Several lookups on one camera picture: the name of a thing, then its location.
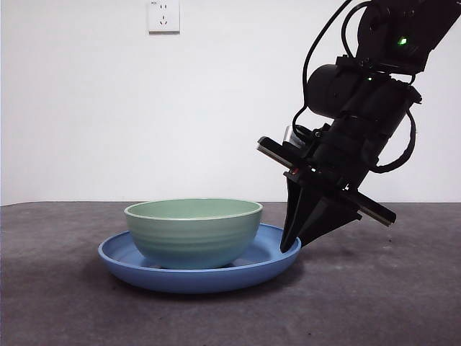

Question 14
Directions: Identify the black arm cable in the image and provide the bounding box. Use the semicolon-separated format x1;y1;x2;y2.
374;107;419;174
292;0;361;140
340;1;372;58

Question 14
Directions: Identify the white wall socket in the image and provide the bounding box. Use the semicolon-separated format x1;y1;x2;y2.
148;0;181;36

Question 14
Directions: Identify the pale grey right wrist camera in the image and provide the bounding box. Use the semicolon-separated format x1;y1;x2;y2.
283;125;310;151

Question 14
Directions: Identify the green ribbed bowl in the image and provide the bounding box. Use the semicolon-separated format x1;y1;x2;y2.
124;198;264;270

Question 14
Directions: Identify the blue plate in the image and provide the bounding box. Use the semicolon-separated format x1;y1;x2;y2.
97;222;303;295

